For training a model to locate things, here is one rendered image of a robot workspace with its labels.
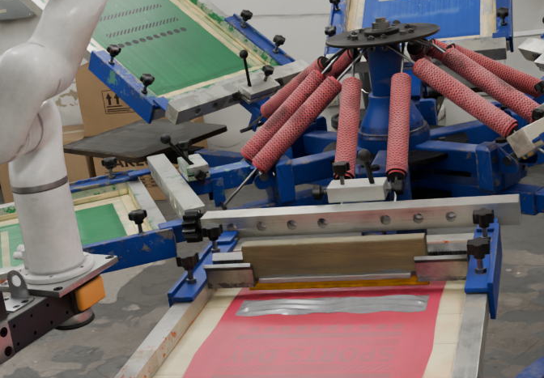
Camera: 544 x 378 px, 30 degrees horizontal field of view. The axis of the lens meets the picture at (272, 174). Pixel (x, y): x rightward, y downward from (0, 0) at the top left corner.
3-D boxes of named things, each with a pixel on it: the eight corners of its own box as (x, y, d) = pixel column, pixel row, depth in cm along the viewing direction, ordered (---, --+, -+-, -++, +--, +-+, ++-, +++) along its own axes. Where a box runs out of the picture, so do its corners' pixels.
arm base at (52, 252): (-7, 280, 175) (-27, 195, 171) (42, 253, 185) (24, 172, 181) (61, 286, 167) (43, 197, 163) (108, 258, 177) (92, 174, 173)
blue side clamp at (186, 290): (197, 326, 193) (191, 292, 191) (172, 326, 194) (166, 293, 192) (240, 265, 220) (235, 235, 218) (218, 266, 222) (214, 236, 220)
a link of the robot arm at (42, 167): (81, 173, 175) (62, 82, 170) (43, 197, 163) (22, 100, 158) (31, 176, 178) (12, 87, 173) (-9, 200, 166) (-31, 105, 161)
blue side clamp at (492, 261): (495, 319, 177) (492, 282, 175) (467, 320, 179) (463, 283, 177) (502, 255, 205) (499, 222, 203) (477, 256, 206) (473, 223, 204)
